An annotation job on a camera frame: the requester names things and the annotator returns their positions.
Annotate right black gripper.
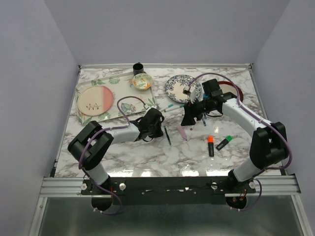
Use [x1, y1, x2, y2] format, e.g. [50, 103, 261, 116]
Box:
[181, 96, 213, 126]

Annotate dark green pen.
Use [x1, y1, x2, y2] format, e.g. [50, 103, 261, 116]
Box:
[164, 126, 172, 146]

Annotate purple translucent highlighter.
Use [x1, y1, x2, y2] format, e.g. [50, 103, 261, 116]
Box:
[177, 126, 188, 141]

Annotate orange black highlighter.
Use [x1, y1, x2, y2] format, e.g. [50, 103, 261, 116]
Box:
[208, 136, 214, 157]

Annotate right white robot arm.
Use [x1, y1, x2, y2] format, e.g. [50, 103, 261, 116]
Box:
[181, 79, 289, 193]

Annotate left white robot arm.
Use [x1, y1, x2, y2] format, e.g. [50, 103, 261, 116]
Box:
[67, 108, 164, 194]

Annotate teal capped white marker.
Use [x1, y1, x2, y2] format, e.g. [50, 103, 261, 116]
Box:
[159, 104, 173, 112]

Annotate green capped white marker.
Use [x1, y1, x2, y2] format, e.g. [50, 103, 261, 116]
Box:
[165, 104, 184, 112]

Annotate blue floral plate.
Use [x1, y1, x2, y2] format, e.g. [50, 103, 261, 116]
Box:
[164, 74, 193, 103]

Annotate floral yellow bowl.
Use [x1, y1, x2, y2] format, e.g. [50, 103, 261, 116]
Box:
[131, 73, 153, 91]

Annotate green black highlighter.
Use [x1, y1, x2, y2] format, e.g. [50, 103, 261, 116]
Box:
[216, 135, 233, 150]

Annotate red rimmed brown plate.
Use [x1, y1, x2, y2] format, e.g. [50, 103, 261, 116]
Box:
[218, 81, 244, 101]

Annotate floral rectangular tray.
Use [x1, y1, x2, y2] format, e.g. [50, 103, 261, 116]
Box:
[75, 72, 156, 125]

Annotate black cup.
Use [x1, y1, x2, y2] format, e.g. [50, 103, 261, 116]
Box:
[132, 62, 144, 76]

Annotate pink cream round plate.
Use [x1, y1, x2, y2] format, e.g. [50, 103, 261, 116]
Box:
[77, 85, 114, 116]

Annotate black mounting base bar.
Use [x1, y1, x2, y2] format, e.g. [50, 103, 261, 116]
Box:
[81, 176, 256, 206]

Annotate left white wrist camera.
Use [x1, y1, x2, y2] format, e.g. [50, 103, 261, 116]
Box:
[144, 104, 158, 110]

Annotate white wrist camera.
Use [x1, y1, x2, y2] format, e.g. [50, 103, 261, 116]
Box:
[183, 86, 197, 104]
[144, 104, 158, 110]

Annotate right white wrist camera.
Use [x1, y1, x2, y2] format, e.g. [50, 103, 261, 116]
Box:
[183, 86, 197, 104]

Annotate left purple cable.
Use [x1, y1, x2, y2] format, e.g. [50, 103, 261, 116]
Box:
[78, 95, 151, 216]

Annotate purple cable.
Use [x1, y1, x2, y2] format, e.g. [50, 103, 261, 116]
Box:
[189, 73, 293, 177]
[78, 95, 151, 216]

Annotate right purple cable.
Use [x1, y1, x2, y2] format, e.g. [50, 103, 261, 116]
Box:
[189, 73, 293, 177]

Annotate aluminium frame rail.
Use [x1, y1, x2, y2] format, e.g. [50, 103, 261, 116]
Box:
[39, 177, 83, 198]

